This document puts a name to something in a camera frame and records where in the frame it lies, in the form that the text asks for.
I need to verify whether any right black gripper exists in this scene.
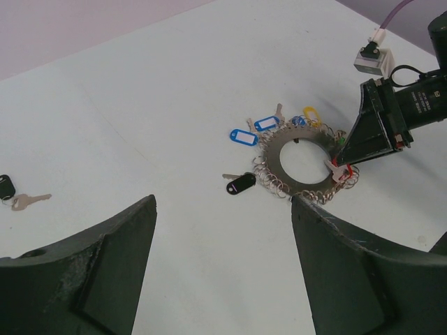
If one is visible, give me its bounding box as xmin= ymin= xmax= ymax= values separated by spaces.
xmin=335 ymin=79 xmax=413 ymax=166

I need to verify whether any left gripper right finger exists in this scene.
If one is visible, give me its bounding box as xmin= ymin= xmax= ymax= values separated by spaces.
xmin=291 ymin=196 xmax=446 ymax=334

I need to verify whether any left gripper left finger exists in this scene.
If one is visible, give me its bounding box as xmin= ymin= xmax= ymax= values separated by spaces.
xmin=1 ymin=195 xmax=157 ymax=334

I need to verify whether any key with red tag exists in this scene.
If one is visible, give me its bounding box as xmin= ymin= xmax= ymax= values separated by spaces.
xmin=324 ymin=160 xmax=353 ymax=184

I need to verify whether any silver disc keyring with keys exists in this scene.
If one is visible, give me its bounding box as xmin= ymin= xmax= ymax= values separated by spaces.
xmin=223 ymin=104 xmax=360 ymax=204

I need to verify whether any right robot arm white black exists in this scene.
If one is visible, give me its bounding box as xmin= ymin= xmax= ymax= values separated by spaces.
xmin=333 ymin=13 xmax=446 ymax=166

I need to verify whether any key with black tag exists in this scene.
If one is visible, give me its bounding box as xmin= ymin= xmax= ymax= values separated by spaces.
xmin=0 ymin=174 xmax=52 ymax=212

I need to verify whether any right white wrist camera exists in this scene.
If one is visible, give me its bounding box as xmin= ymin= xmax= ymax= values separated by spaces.
xmin=353 ymin=28 xmax=395 ymax=78

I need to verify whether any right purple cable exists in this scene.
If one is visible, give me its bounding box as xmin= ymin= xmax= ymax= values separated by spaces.
xmin=379 ymin=0 xmax=416 ymax=31

